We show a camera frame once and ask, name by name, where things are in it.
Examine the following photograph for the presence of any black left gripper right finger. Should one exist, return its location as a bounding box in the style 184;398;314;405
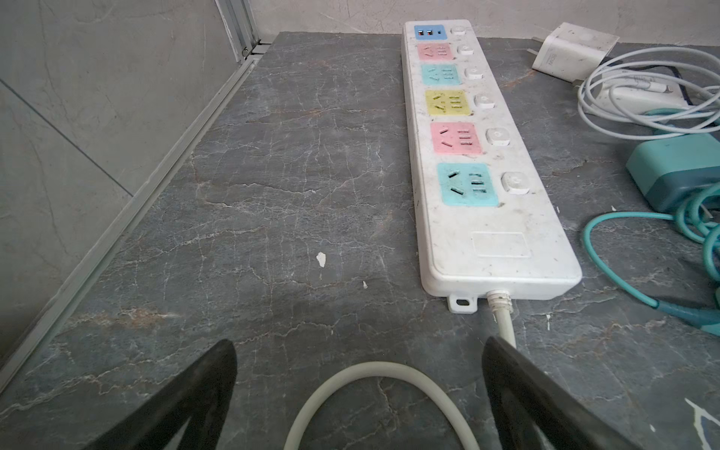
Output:
482;337;639;449

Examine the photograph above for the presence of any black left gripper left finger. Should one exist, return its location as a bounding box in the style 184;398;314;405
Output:
86;339;237;449

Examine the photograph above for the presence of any white multicolour power strip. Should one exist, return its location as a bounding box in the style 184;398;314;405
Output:
401;20;582;314

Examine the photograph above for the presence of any teal usb cable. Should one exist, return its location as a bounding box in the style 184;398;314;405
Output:
581;182;720;338

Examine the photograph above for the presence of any teal charger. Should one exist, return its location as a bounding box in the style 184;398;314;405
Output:
625;134;719;214

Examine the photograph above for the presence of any white square charger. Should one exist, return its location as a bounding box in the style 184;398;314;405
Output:
529;22;620;83

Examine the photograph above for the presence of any white power strip cord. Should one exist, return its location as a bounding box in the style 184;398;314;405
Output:
282;289;518;450

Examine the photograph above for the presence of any white coiled usb cable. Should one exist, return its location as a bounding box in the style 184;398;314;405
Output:
577;46;720;142

